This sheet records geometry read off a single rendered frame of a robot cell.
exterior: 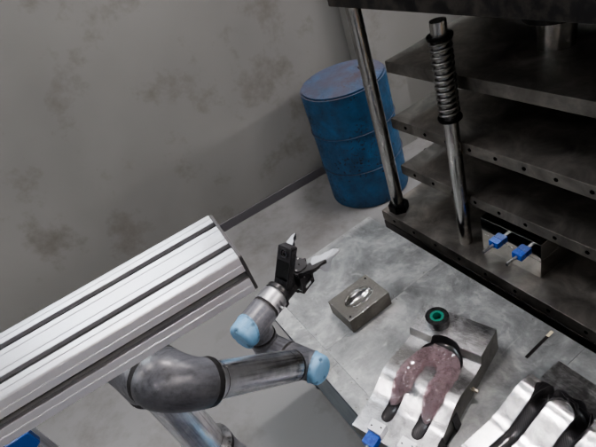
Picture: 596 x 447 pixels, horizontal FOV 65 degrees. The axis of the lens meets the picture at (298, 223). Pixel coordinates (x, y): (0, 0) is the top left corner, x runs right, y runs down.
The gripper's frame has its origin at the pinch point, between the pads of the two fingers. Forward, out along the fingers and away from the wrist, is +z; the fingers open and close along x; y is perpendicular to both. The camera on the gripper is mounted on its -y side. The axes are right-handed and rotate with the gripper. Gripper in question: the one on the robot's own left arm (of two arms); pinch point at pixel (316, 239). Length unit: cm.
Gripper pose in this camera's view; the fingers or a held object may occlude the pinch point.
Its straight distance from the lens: 131.8
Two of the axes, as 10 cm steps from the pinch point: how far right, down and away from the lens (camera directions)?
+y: 1.9, 7.2, 6.6
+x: 8.0, 2.7, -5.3
